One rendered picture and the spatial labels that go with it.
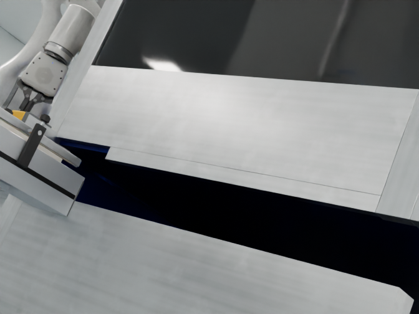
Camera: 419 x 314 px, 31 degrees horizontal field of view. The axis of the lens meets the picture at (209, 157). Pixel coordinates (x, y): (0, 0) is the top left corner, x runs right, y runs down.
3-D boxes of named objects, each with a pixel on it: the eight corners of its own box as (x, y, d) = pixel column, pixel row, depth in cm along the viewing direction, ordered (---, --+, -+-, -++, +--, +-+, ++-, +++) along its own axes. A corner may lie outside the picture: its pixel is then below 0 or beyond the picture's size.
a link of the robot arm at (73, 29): (70, 62, 214) (42, 43, 210) (92, 24, 217) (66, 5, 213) (80, 58, 206) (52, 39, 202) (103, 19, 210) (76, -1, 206)
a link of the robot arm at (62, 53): (45, 37, 203) (40, 46, 202) (75, 53, 204) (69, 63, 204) (43, 46, 211) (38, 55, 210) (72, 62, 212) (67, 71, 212)
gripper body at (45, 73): (40, 43, 203) (19, 78, 200) (73, 62, 204) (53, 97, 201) (38, 51, 210) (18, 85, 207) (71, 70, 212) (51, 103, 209)
